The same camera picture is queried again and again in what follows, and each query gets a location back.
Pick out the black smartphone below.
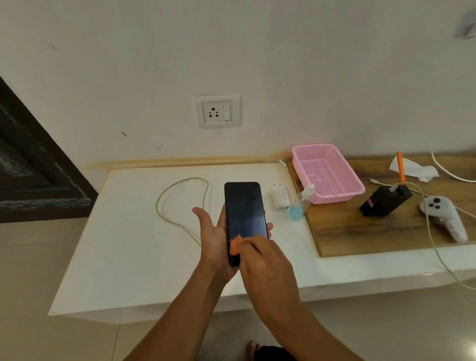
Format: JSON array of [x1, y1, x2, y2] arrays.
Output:
[[224, 181, 269, 267]]

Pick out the thick white cable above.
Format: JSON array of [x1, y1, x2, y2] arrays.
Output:
[[430, 151, 476, 183]]

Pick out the pink plastic basket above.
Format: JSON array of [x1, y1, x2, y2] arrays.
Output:
[[291, 144, 366, 205]]

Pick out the white game controller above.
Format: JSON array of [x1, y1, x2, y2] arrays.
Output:
[[419, 196, 469, 245]]

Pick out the orange pen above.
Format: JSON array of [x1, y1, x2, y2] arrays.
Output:
[[396, 151, 407, 183]]

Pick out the person's left hand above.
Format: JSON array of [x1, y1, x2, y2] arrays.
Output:
[[192, 202, 274, 285]]

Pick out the white charger adapter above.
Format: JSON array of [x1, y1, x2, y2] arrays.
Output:
[[270, 182, 292, 212]]

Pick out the person's left forearm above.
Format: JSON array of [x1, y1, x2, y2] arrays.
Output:
[[124, 260, 238, 361]]

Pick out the white charging cable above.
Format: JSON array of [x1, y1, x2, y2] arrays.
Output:
[[156, 177, 213, 248]]

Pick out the clear spray bottle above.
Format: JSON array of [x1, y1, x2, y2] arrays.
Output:
[[288, 183, 316, 222]]

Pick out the white wall socket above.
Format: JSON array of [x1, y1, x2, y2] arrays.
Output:
[[192, 94, 241, 129]]

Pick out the orange cleaning cloth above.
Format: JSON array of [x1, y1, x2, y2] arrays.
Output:
[[229, 235, 253, 256]]

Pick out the black carved door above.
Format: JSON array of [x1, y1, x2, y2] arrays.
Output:
[[0, 76, 99, 224]]

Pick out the black shorts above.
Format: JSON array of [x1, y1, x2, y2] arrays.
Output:
[[254, 346, 295, 361]]

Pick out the person's right hand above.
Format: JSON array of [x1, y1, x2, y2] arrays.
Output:
[[229, 234, 302, 328]]

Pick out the black power bank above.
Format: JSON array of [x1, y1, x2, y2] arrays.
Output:
[[359, 182, 414, 218]]

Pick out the white cable with grey plug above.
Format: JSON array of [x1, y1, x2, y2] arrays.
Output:
[[388, 181, 476, 292]]

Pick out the brown wooden board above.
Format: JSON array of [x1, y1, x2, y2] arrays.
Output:
[[286, 153, 476, 258]]

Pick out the white crumpled tissue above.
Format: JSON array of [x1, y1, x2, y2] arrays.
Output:
[[388, 156, 440, 183]]

